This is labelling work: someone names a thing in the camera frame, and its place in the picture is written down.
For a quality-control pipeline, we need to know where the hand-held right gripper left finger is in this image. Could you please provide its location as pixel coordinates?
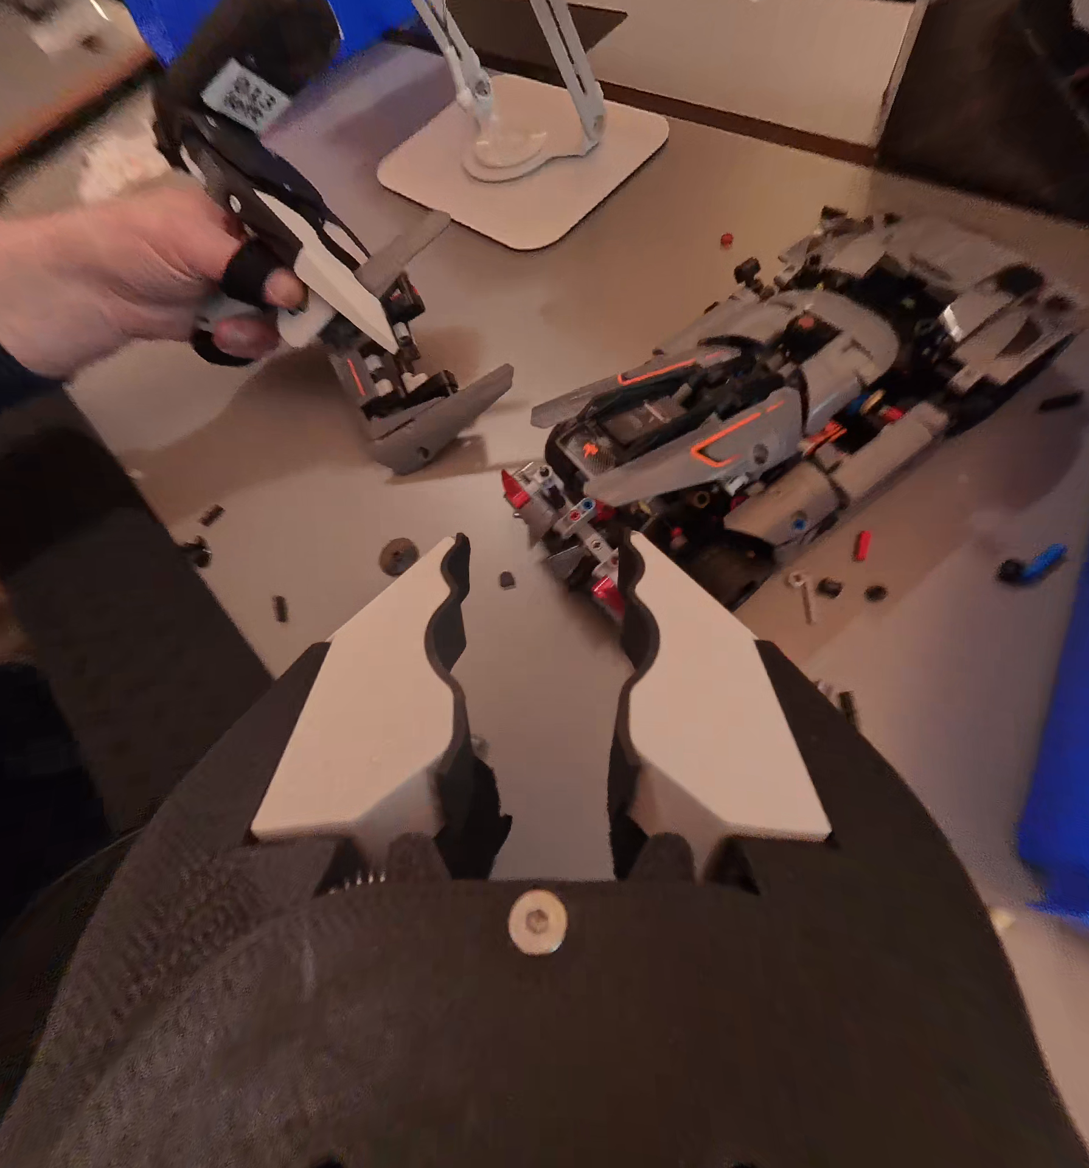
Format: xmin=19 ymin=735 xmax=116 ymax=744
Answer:
xmin=250 ymin=533 xmax=471 ymax=841

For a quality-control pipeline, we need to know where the white sticker sheet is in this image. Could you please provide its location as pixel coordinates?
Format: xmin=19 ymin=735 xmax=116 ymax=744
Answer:
xmin=79 ymin=136 xmax=174 ymax=203

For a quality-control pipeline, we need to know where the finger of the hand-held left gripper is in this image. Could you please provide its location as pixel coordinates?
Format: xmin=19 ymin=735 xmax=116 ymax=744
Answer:
xmin=291 ymin=243 xmax=401 ymax=357
xmin=252 ymin=187 xmax=372 ymax=275

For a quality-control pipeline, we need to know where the black perforated metal panel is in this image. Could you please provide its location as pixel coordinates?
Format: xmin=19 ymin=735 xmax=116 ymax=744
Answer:
xmin=0 ymin=420 xmax=272 ymax=821

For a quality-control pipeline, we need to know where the blue plastic bin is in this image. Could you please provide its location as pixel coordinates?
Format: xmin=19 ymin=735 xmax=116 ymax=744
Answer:
xmin=1018 ymin=383 xmax=1089 ymax=941

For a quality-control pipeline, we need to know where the partly built lego car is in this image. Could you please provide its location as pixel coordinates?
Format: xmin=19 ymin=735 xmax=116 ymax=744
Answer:
xmin=503 ymin=205 xmax=1083 ymax=613

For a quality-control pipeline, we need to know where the blue bin with white label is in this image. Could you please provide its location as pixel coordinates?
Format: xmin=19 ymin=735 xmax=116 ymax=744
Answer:
xmin=128 ymin=0 xmax=417 ymax=65

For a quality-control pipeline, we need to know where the person's left hand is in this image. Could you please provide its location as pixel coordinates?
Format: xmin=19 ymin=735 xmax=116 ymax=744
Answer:
xmin=0 ymin=187 xmax=307 ymax=380

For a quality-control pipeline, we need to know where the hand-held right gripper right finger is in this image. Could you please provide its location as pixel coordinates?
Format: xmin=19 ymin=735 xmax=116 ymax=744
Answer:
xmin=609 ymin=530 xmax=834 ymax=873

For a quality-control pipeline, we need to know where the grey lego door panel assembly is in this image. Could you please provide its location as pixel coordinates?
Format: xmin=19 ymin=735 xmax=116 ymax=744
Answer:
xmin=330 ymin=210 xmax=514 ymax=475

